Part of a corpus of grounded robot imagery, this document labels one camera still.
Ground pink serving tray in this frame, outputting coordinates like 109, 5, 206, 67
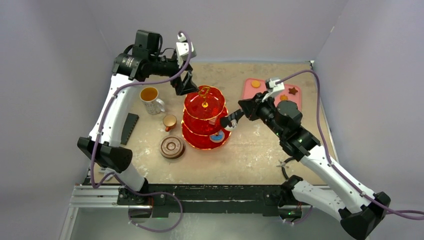
241, 78, 302, 111

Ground white chocolate-drizzled donut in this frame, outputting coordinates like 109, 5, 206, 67
224, 119, 238, 132

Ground red three-tier cake stand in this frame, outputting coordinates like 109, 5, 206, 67
181, 85, 231, 150

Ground pink layered cake slice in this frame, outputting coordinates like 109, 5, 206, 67
208, 116, 220, 126

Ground blue frosted donut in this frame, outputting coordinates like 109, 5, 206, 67
209, 130, 225, 143

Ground black serving tongs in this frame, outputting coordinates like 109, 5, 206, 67
219, 109, 244, 129

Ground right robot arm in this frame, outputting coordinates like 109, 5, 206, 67
238, 93, 391, 240

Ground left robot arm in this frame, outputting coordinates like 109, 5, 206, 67
77, 29, 199, 205

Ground white mug with tea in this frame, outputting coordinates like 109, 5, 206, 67
139, 87, 165, 115

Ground round orange cookie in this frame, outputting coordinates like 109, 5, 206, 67
250, 80, 261, 88

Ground flower-shaped orange cookie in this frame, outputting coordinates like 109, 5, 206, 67
280, 94, 289, 101

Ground small copper cup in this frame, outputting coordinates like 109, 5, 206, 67
162, 114, 177, 132

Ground brown star cookie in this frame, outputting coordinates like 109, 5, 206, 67
288, 87, 299, 96

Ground round brown wooden lid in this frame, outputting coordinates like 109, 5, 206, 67
159, 135, 186, 160

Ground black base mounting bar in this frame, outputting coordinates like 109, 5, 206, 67
117, 183, 309, 219

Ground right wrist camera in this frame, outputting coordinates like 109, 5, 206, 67
261, 77, 285, 102

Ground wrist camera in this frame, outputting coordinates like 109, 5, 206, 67
261, 77, 285, 102
175, 32, 189, 68

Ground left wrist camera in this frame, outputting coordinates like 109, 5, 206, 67
175, 32, 189, 68

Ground black-handled pliers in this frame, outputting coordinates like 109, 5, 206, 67
277, 157, 295, 180

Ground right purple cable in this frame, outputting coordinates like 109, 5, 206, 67
276, 69, 424, 227

